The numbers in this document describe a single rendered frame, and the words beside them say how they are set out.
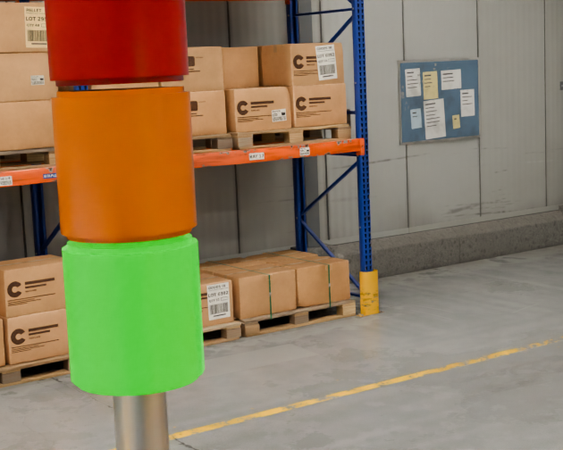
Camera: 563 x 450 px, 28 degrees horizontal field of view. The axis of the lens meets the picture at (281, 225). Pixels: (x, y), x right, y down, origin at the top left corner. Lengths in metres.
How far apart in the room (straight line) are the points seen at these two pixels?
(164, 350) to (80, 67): 0.10
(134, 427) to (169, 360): 0.03
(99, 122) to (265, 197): 10.77
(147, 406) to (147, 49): 0.13
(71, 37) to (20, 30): 8.13
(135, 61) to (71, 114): 0.03
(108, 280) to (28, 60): 8.17
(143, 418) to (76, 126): 0.11
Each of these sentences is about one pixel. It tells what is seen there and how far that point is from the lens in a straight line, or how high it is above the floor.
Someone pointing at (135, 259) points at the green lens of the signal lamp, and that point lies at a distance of 0.39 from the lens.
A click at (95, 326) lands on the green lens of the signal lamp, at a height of 2.19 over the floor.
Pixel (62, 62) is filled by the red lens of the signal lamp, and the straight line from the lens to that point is 0.40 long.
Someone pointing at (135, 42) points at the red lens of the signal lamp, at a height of 2.28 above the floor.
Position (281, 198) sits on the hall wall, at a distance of 11.26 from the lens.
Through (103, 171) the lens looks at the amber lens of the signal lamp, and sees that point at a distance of 0.39.
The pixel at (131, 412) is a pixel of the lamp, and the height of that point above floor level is 2.15.
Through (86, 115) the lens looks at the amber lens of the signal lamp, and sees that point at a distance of 0.39.
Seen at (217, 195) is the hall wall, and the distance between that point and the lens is 10.85.
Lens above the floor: 2.27
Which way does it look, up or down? 8 degrees down
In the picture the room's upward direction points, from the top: 2 degrees counter-clockwise
